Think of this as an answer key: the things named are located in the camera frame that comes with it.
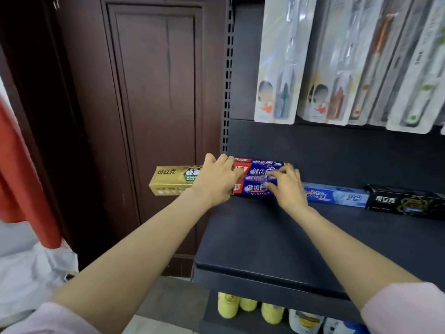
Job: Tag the person's left hand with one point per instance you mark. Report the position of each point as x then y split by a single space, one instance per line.
217 180

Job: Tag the person's right hand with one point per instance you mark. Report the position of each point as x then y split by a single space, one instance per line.
290 191

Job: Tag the gold toothpaste box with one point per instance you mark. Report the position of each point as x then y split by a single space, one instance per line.
170 177

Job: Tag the light blue toothpaste box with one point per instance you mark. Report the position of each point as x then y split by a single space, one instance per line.
337 196

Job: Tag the dark grey shelf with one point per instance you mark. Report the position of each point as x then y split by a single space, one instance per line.
278 246

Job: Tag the black patterned toothpaste box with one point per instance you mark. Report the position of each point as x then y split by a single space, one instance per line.
399 201

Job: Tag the person's left forearm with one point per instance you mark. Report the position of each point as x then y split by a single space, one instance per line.
139 253

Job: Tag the person's right forearm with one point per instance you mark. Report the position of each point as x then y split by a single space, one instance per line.
347 253

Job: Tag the dark grey shelf board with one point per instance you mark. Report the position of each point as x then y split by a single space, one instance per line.
215 326

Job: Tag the person's pink right sleeve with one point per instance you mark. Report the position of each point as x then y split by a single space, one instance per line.
406 309

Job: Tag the red child toothbrush pack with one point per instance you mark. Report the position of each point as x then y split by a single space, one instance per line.
333 93

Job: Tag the yellow plastic bottle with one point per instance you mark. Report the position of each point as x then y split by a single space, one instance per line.
273 313
248 305
228 306

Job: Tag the stack of blue child toothbrush packs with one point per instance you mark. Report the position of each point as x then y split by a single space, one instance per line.
278 66

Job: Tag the white bottle yellow label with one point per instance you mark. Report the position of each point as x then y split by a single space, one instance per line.
306 323

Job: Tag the orange toothbrush pack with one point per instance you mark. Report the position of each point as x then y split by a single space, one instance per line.
368 83

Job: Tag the white bottle blue cap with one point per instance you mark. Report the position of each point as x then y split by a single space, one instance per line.
342 327

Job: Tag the green toothbrush pack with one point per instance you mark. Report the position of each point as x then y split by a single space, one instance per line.
417 100

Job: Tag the red plastic roll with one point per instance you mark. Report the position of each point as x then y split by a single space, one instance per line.
24 191

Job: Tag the white plastic bag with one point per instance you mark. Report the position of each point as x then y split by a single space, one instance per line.
27 281

